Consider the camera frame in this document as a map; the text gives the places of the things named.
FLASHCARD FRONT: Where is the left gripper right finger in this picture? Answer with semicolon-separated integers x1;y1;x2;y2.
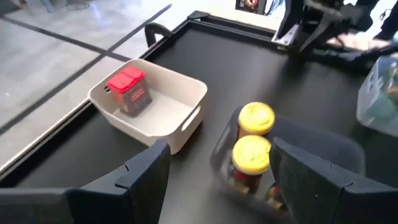
269;136;398;224

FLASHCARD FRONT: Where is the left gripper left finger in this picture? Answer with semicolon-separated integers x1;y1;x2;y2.
0;139;172;224

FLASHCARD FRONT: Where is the yellow lid seasoning jar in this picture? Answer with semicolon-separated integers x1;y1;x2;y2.
237;101;276;141
228;134;274;195

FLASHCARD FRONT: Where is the red lid paprika tin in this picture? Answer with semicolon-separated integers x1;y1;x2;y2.
106;65;153;118

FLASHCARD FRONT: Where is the smoky translucent plastic bin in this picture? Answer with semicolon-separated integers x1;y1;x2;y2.
208;104;367;218

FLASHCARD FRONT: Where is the white plastic bin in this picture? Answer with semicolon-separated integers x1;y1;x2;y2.
88;58;208;156

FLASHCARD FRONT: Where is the clear plastic container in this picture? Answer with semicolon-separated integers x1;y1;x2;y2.
356;55;398;138

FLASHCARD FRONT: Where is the black table clamp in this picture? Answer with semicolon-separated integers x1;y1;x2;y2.
144;22;173;48

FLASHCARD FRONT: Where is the black box with red print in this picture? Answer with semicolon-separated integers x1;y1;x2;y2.
235;0;267;15

